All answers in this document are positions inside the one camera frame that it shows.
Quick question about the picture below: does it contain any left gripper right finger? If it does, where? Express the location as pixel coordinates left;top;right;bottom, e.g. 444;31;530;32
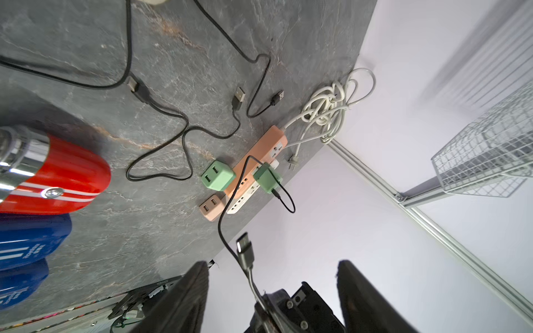
337;260;416;332

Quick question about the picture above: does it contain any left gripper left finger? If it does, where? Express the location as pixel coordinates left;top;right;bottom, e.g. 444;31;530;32
131;261;209;333

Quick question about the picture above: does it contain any green charger cube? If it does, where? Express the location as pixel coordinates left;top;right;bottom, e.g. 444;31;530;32
201;160;236;191
253;162;283;194

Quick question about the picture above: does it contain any red electric shaver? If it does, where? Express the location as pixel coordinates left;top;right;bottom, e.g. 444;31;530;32
1;125;112;215

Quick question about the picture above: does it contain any pink charger cube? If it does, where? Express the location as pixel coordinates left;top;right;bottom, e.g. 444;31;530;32
198;194;226;221

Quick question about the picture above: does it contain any white power strip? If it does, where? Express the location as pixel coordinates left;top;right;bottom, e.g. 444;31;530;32
223;158;263;215

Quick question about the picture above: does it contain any orange power strip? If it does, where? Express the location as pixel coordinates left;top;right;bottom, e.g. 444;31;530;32
224;126;288;198

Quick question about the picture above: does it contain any white power cord bundle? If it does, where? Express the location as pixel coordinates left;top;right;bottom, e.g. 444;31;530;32
282;67;377;171

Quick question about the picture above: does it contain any long white wire shelf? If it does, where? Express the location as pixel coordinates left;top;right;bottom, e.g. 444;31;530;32
431;83;532;198

